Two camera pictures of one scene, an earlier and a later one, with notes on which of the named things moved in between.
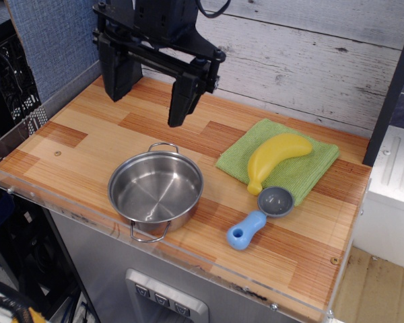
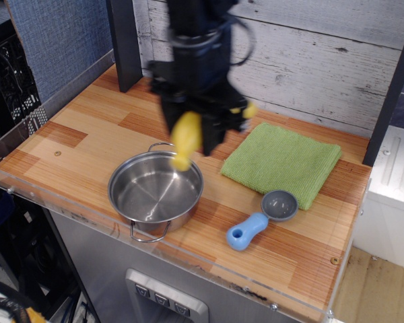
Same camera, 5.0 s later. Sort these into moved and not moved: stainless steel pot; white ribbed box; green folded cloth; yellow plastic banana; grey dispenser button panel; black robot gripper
Moved: yellow plastic banana; black robot gripper
Not moved: green folded cloth; grey dispenser button panel; white ribbed box; stainless steel pot
